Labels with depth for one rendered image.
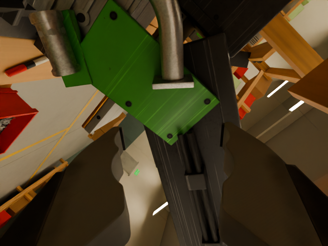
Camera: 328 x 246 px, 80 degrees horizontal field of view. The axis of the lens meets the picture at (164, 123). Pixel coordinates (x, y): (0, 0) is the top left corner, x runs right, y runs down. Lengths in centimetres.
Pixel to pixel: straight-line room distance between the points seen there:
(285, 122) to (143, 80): 758
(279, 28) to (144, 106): 87
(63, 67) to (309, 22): 979
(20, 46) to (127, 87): 31
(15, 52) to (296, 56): 104
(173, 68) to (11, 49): 38
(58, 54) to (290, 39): 98
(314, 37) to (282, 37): 889
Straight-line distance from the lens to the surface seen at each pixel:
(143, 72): 30
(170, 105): 31
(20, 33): 53
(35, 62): 60
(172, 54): 26
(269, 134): 783
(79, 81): 33
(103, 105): 48
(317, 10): 1006
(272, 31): 109
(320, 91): 72
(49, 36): 30
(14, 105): 77
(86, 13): 33
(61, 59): 30
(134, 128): 1045
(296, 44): 111
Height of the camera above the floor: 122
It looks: 3 degrees up
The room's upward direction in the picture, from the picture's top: 135 degrees clockwise
